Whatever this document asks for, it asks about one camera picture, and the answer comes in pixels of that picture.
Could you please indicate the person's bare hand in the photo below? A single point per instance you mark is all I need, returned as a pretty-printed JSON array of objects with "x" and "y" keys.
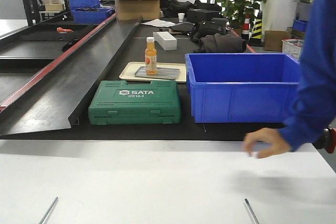
[{"x": 277, "y": 144}]

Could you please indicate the blue sleeved forearm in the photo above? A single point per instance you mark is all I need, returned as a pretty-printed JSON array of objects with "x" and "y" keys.
[{"x": 314, "y": 105}]

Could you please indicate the small grey metal tray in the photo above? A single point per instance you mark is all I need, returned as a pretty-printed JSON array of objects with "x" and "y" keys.
[{"x": 162, "y": 73}]

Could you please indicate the beige plastic tray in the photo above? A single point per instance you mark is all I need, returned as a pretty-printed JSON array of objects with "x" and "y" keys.
[{"x": 129, "y": 71}]

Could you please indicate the large blue plastic bin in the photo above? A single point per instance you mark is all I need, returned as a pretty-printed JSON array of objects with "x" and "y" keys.
[{"x": 241, "y": 87}]

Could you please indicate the striped traffic cone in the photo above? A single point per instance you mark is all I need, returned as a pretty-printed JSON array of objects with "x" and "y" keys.
[{"x": 256, "y": 33}]

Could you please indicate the dark folded cloth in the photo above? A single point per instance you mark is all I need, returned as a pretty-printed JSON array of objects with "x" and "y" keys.
[{"x": 221, "y": 44}]

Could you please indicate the black bag on table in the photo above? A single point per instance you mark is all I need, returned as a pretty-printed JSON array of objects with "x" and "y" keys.
[{"x": 208, "y": 27}]

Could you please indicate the white rectangular box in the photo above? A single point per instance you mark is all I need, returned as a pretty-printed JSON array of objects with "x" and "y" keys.
[{"x": 165, "y": 40}]

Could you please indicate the orange juice bottle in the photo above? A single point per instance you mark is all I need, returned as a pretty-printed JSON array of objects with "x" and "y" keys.
[{"x": 150, "y": 56}]

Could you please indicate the white paper cup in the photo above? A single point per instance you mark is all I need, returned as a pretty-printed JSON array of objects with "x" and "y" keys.
[{"x": 181, "y": 17}]

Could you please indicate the green SATA tool case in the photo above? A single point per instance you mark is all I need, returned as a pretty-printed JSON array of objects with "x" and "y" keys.
[{"x": 119, "y": 102}]

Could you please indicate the large cardboard box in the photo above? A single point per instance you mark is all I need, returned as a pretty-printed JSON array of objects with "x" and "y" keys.
[{"x": 134, "y": 9}]

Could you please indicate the blue crate on table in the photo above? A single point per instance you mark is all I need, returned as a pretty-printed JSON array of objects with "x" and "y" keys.
[{"x": 92, "y": 15}]

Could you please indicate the white wire basket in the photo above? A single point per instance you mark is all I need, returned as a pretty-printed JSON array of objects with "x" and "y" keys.
[{"x": 292, "y": 47}]

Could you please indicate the orange handled tool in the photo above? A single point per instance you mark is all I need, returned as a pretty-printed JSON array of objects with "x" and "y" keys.
[{"x": 63, "y": 30}]

